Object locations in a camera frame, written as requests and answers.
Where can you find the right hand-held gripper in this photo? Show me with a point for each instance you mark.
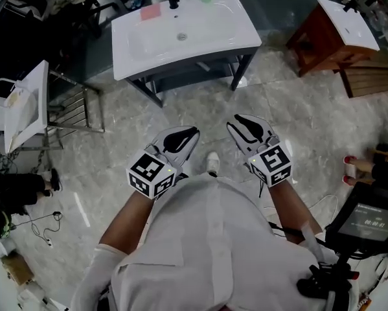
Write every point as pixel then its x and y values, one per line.
pixel 273 165

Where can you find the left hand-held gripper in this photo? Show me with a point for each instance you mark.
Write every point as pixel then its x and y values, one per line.
pixel 148 173

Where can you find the person's right forearm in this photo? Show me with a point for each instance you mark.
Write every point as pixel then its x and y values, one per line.
pixel 291 206

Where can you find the person's left forearm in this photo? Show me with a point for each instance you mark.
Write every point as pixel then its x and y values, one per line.
pixel 125 222

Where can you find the person's white shoe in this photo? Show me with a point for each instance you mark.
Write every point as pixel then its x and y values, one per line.
pixel 213 162

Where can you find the dark metal sink stand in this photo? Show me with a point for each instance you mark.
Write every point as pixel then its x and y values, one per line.
pixel 239 73

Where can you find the large white sink basin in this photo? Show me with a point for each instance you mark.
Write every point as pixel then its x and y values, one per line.
pixel 155 53

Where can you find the person's white shirt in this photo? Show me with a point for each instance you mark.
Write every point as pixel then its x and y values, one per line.
pixel 206 238

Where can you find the wooden slatted crate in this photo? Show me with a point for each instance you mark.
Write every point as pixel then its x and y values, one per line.
pixel 372 79

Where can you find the pink sponge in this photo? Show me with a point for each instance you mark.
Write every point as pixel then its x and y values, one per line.
pixel 151 13

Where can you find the black timer display screen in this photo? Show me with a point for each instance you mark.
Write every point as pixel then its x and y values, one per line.
pixel 365 219

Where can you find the white countertop basin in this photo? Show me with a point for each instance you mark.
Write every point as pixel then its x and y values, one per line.
pixel 352 28

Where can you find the black office chair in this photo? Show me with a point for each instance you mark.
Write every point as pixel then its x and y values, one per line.
pixel 95 15

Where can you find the small black faucet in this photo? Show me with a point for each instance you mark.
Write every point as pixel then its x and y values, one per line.
pixel 350 6

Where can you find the black tripod stand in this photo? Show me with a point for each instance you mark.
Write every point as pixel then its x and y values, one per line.
pixel 329 280

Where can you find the white curved faucet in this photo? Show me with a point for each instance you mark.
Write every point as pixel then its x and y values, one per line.
pixel 1 83

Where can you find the brown cardboard box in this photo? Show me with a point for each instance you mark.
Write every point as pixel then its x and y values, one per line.
pixel 17 269

